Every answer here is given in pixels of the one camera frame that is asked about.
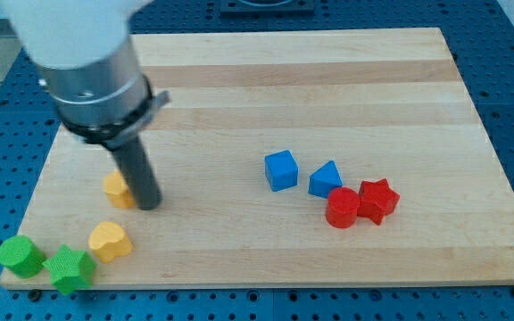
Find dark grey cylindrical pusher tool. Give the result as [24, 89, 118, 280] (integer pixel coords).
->
[112, 136, 162, 210]

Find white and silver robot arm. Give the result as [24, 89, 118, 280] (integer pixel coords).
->
[1, 0, 170, 210]

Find yellow heart block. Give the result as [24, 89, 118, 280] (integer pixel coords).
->
[87, 221, 134, 263]

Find yellow block behind pusher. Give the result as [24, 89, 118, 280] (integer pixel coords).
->
[103, 170, 136, 209]

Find green star block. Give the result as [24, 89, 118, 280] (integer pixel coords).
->
[42, 244, 96, 295]

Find blue cube block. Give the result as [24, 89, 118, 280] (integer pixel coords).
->
[264, 150, 299, 192]

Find green cylinder block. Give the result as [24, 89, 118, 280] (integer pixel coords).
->
[0, 235, 46, 279]

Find blue triangle block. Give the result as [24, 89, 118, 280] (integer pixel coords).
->
[308, 160, 343, 198]

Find red cylinder block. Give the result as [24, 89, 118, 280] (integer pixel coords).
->
[325, 186, 361, 229]

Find wooden board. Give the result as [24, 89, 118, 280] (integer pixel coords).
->
[19, 28, 514, 290]

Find red star block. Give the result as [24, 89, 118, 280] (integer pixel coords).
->
[358, 178, 400, 226]

